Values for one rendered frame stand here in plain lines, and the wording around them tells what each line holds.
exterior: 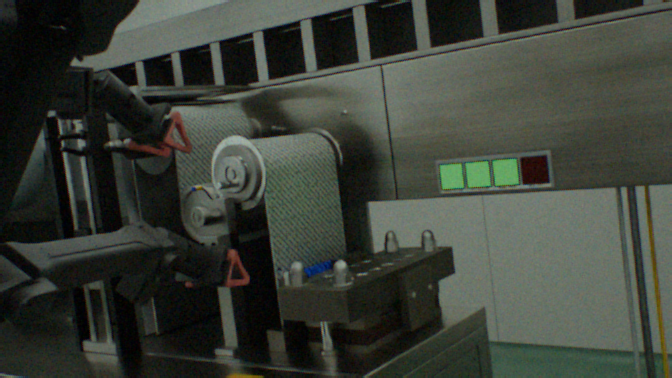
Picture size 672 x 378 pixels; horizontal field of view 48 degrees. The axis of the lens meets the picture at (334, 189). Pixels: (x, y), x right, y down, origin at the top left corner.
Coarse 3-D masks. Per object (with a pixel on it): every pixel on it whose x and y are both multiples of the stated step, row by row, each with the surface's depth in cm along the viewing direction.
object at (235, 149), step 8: (232, 144) 147; (224, 152) 148; (232, 152) 147; (240, 152) 145; (248, 152) 144; (216, 160) 149; (248, 160) 144; (216, 168) 150; (248, 168) 145; (256, 168) 144; (216, 176) 150; (256, 176) 144; (248, 184) 145; (256, 184) 144; (224, 192) 149; (240, 192) 147; (248, 192) 145; (240, 200) 147
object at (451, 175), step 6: (444, 168) 156; (450, 168) 155; (456, 168) 155; (444, 174) 156; (450, 174) 156; (456, 174) 155; (444, 180) 157; (450, 180) 156; (456, 180) 155; (462, 180) 154; (444, 186) 157; (450, 186) 156; (456, 186) 155; (462, 186) 154
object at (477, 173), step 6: (480, 162) 151; (486, 162) 150; (468, 168) 153; (474, 168) 152; (480, 168) 151; (486, 168) 151; (468, 174) 153; (474, 174) 152; (480, 174) 152; (486, 174) 151; (468, 180) 153; (474, 180) 153; (480, 180) 152; (486, 180) 151; (468, 186) 153; (474, 186) 153; (480, 186) 152
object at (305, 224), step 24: (288, 192) 150; (312, 192) 156; (336, 192) 163; (288, 216) 150; (312, 216) 156; (336, 216) 162; (288, 240) 149; (312, 240) 155; (336, 240) 162; (288, 264) 149; (312, 264) 155
